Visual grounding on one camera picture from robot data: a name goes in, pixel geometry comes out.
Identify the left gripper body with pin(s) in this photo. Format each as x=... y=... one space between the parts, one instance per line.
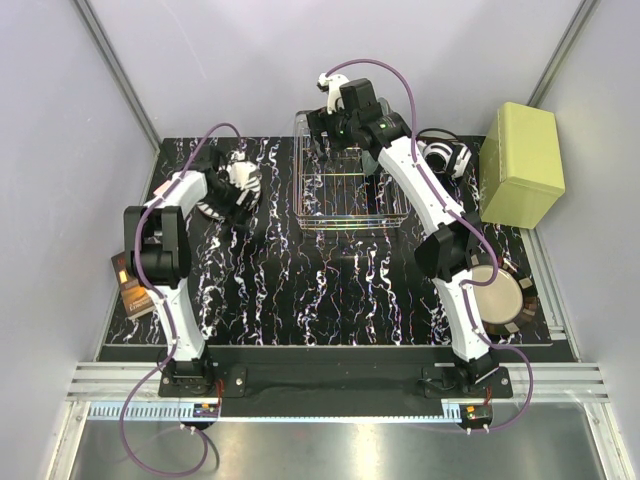
x=239 y=198

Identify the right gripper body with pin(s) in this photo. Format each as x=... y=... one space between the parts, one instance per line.
x=337 y=127

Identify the white blue striped plate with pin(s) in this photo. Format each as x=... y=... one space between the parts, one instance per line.
x=202 y=205

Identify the light blue plate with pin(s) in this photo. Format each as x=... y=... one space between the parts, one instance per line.
x=369 y=165

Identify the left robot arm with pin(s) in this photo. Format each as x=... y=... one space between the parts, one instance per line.
x=158 y=254

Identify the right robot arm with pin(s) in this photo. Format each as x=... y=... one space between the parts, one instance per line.
x=445 y=257

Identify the pink cube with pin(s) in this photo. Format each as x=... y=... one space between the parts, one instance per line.
x=163 y=190

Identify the white black headphones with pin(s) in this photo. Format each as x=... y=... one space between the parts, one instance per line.
x=444 y=152

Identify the dark book with house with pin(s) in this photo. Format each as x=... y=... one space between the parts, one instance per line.
x=135 y=299

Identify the yellow-green box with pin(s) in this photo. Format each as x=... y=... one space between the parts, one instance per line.
x=520 y=168

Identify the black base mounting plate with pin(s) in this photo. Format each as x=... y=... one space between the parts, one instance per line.
x=335 y=391

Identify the beige brown rimmed plate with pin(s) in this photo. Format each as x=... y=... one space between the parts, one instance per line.
x=509 y=303

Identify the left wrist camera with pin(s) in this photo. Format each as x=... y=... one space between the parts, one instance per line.
x=245 y=175

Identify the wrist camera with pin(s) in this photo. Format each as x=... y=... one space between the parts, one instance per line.
x=245 y=175
x=331 y=84

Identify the metal wire dish rack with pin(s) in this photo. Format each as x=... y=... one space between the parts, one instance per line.
x=335 y=195

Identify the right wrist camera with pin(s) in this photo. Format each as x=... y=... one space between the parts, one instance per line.
x=331 y=84

